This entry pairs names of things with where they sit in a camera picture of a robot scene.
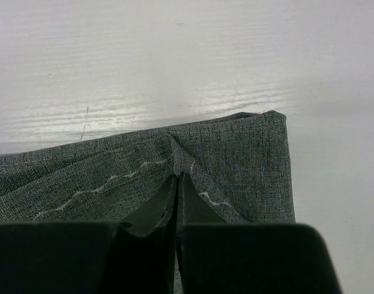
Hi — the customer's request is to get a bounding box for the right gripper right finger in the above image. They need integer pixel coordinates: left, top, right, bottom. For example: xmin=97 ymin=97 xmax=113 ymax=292
xmin=176 ymin=173 xmax=226 ymax=293

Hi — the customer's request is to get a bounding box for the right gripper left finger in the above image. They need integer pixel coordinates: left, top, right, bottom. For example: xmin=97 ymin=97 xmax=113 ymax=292
xmin=120 ymin=175 xmax=178 ymax=293

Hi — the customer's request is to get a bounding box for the grey cloth napkin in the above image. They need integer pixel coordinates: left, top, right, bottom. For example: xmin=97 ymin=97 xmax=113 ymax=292
xmin=0 ymin=111 xmax=295 ymax=223

